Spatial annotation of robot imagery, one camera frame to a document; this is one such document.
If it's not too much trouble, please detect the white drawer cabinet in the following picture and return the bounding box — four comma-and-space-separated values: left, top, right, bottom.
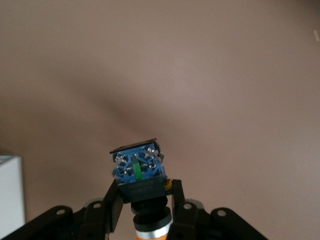
0, 152, 26, 235

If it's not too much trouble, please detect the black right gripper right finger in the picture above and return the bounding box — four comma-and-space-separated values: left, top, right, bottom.
165, 178, 269, 240

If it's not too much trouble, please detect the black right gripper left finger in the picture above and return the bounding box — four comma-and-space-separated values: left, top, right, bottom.
0, 179, 125, 240

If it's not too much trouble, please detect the blue push-button switch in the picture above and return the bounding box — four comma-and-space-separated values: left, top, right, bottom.
109, 137, 175, 240

